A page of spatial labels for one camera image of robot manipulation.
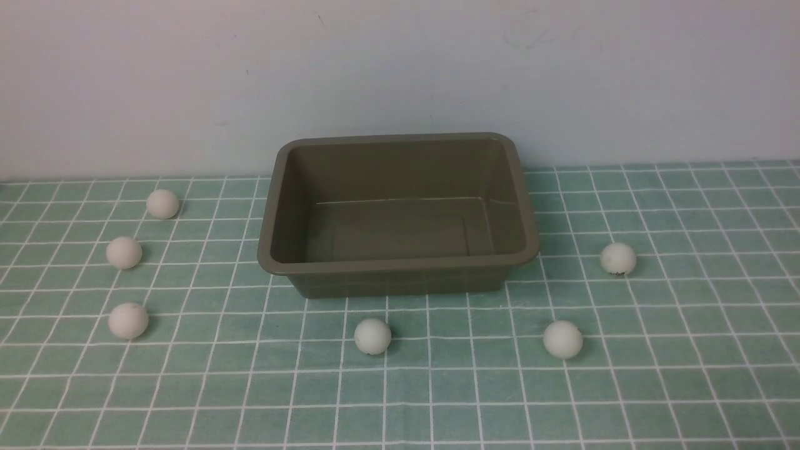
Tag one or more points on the olive green plastic bin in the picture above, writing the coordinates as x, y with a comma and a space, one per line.
364, 216

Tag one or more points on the white ball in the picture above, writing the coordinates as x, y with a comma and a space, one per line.
128, 321
124, 253
372, 336
162, 204
618, 258
563, 339

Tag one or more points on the green checkered tablecloth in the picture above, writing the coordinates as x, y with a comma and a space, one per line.
697, 348

